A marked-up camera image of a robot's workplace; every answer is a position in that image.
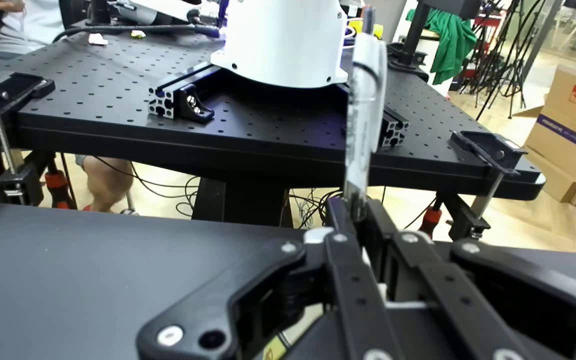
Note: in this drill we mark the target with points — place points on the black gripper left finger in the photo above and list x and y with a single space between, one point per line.
351 300

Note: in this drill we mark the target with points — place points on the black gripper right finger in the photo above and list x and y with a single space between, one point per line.
534 300

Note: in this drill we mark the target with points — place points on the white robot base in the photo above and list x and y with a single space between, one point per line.
280 40

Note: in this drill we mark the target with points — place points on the black table column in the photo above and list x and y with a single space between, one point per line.
240 201

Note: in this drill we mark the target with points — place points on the black table clamp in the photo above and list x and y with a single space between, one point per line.
490 149
8 91

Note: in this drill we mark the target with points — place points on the labelled brown cardboard box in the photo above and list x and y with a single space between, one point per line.
570 126

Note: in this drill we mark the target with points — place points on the black tripod legs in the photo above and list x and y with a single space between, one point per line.
509 47

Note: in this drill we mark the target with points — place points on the green cloth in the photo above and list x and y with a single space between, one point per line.
453 40

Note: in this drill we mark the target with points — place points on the black perforated breadboard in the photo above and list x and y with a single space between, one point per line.
101 86

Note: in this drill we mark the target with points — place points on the black aluminium rail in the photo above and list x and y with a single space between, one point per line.
163 101
393 130

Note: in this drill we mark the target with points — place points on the black corner bracket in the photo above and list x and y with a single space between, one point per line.
196 106

